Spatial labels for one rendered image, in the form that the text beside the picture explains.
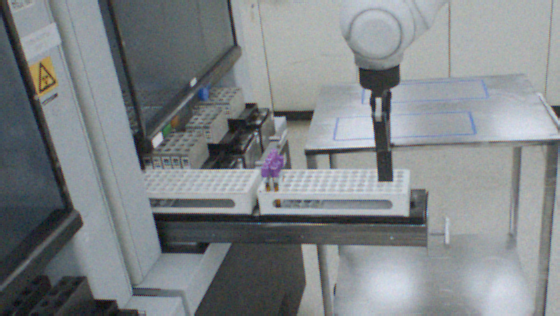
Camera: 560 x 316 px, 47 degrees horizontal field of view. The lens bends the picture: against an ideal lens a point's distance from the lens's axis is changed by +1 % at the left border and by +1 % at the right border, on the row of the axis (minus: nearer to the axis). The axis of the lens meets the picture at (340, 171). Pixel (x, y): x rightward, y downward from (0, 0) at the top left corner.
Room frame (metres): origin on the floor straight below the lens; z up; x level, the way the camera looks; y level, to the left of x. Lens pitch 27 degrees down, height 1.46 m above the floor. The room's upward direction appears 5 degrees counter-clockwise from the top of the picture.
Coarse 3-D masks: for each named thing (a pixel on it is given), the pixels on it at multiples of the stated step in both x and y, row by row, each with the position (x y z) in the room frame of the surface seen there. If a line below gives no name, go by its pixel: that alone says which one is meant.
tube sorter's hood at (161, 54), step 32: (128, 0) 1.18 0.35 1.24; (160, 0) 1.30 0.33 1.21; (192, 0) 1.46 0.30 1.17; (224, 0) 1.66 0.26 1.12; (128, 32) 1.15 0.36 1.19; (160, 32) 1.27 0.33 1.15; (192, 32) 1.43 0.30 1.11; (224, 32) 1.63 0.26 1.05; (128, 64) 1.12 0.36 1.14; (160, 64) 1.24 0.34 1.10; (192, 64) 1.39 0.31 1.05; (224, 64) 1.56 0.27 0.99; (160, 96) 1.21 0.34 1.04; (192, 96) 1.33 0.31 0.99; (160, 128) 1.16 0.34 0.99
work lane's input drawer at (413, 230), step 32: (416, 192) 1.13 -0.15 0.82; (160, 224) 1.12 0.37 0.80; (192, 224) 1.11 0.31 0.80; (224, 224) 1.09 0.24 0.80; (256, 224) 1.08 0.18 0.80; (288, 224) 1.07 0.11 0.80; (320, 224) 1.06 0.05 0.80; (352, 224) 1.04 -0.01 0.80; (384, 224) 1.03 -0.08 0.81; (416, 224) 1.02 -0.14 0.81; (448, 224) 1.09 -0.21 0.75
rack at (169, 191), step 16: (144, 176) 1.22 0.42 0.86; (160, 176) 1.21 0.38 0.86; (176, 176) 1.20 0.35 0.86; (192, 176) 1.20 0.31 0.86; (208, 176) 1.19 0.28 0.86; (224, 176) 1.19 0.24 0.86; (240, 176) 1.18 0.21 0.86; (256, 176) 1.17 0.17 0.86; (160, 192) 1.14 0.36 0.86; (176, 192) 1.13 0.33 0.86; (192, 192) 1.12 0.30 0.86; (208, 192) 1.12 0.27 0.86; (224, 192) 1.11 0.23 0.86; (240, 192) 1.11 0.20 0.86; (256, 192) 1.15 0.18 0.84; (160, 208) 1.14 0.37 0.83; (176, 208) 1.13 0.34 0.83; (192, 208) 1.12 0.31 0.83; (208, 208) 1.12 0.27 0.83; (224, 208) 1.11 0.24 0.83; (240, 208) 1.10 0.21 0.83
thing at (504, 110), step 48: (336, 96) 1.71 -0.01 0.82; (432, 96) 1.64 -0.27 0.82; (480, 96) 1.61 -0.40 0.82; (528, 96) 1.58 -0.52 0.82; (336, 144) 1.39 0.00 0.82; (432, 144) 1.34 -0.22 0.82; (480, 144) 1.33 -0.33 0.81; (528, 144) 1.32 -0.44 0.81; (432, 240) 1.73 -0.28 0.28; (480, 240) 1.71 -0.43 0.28; (336, 288) 1.53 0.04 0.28; (384, 288) 1.51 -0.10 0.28; (432, 288) 1.49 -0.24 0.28; (480, 288) 1.47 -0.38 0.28; (528, 288) 1.45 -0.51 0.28
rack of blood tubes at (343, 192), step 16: (288, 176) 1.16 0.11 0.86; (304, 176) 1.15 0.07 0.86; (320, 176) 1.15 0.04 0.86; (336, 176) 1.14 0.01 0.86; (352, 176) 1.14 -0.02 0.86; (368, 176) 1.13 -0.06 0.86; (400, 176) 1.12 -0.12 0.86; (272, 192) 1.09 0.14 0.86; (288, 192) 1.09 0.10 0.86; (304, 192) 1.08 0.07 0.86; (320, 192) 1.09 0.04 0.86; (336, 192) 1.07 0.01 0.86; (352, 192) 1.06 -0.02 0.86; (368, 192) 1.07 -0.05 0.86; (384, 192) 1.05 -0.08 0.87; (400, 192) 1.05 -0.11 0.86; (272, 208) 1.09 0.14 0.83; (288, 208) 1.09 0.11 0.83; (304, 208) 1.11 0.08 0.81; (320, 208) 1.10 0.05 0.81; (336, 208) 1.11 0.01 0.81; (352, 208) 1.10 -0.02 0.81; (368, 208) 1.09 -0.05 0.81; (384, 208) 1.09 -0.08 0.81; (400, 208) 1.04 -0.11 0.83
